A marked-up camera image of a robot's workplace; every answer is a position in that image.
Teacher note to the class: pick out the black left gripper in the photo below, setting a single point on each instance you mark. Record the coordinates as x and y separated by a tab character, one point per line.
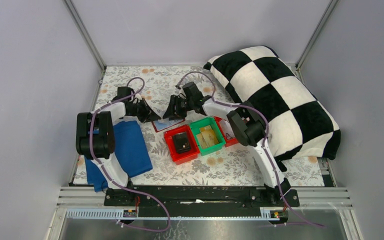
148	114

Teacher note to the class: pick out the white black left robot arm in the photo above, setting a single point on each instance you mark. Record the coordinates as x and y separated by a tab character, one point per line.
95	136

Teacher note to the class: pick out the black white checkered pillow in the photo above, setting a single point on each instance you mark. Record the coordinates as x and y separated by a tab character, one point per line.
299	125

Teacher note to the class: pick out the white cards in red bin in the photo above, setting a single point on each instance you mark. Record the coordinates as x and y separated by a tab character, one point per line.
227	129

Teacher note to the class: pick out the gold cards in green bin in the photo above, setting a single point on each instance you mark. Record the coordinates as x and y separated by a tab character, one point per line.
207	137

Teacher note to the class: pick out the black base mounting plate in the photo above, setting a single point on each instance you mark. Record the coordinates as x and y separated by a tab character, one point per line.
194	201

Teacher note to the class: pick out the red leather card holder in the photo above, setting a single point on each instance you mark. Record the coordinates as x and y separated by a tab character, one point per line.
163	124

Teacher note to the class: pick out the black VIP card stack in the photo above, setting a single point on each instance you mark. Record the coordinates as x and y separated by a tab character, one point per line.
181	143

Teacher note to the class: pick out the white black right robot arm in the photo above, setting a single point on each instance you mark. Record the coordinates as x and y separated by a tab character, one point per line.
249	126

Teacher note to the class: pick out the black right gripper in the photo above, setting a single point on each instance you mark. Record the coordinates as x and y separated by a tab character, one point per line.
170	112

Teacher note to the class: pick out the blue folded cloth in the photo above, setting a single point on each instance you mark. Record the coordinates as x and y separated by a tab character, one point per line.
130	150

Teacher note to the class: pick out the green plastic bin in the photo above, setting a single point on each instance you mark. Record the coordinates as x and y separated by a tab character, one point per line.
194	127

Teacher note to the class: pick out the red plastic bin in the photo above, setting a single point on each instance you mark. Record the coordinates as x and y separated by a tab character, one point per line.
179	159
228	143

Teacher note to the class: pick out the aluminium front rail frame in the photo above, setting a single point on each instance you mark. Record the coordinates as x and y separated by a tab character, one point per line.
325	213

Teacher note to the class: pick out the right red plastic bin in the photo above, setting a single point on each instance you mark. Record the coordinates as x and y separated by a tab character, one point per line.
228	143

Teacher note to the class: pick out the left red plastic bin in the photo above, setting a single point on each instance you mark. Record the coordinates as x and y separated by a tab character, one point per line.
179	159

